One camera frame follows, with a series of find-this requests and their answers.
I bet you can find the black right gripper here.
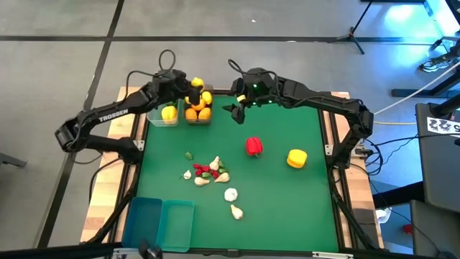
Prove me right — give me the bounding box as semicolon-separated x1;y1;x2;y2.
221;70;277;125

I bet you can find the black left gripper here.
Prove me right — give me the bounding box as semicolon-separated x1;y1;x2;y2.
156;70;201;107

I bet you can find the yellow bell pepper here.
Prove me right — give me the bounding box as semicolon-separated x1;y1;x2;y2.
160;105;178;123
286;148;308;169

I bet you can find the clear container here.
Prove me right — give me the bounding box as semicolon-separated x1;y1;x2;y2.
183;84;213;126

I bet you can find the red bell pepper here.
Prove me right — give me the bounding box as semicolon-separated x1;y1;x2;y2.
245;136;264;157

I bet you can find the clear plastic basket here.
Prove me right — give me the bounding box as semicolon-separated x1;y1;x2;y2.
147;102;180;127

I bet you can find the round white garlic bulb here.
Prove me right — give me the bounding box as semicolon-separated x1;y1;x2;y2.
224;187;239;203

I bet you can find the green table mat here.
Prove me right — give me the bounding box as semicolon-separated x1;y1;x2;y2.
135;94;340;252

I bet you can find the teal plastic basket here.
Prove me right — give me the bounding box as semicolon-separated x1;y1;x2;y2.
155;199;196;253

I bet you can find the black tripod stand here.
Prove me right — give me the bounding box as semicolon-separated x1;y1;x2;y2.
326;0;375;56

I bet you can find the blue plastic basket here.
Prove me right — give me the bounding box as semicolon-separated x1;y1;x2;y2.
121;196;163;250

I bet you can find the black desk foot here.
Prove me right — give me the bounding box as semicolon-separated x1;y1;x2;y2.
390;66;460;99

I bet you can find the small white object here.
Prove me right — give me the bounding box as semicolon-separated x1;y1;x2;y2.
374;207;392;223

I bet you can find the dark beam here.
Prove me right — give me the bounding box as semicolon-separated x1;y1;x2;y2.
372;181;426;209

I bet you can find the grey chair leg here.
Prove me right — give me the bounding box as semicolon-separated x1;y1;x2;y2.
0;152;28;169

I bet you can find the person's shoe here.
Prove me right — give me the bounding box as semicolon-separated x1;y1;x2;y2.
419;55;454;73

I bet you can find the white printed label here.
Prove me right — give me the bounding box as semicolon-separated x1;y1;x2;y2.
426;116;460;135

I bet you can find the black pole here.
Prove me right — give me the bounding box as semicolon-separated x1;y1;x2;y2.
429;92;460;118

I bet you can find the black crossbar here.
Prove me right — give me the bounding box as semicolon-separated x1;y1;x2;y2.
0;242;460;259

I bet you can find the person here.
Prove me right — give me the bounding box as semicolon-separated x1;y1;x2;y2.
441;39;460;62

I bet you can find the grey box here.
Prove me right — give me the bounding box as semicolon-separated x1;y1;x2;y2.
409;199;460;259

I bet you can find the black table frame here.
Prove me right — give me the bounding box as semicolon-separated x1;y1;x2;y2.
107;86;385;258

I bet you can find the thin black cable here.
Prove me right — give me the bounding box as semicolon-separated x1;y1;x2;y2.
88;157;123;204

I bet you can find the black cable conduit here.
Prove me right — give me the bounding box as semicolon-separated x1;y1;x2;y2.
330;179;378;251
84;168;143;245

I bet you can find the white cable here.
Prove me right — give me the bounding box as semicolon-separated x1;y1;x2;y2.
373;64;460;116

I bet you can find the yellow cable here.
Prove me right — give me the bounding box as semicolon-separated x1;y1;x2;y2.
372;119;417;126

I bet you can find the silver metal bracket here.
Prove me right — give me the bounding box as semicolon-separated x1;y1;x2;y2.
311;251;355;259
112;247;141;259

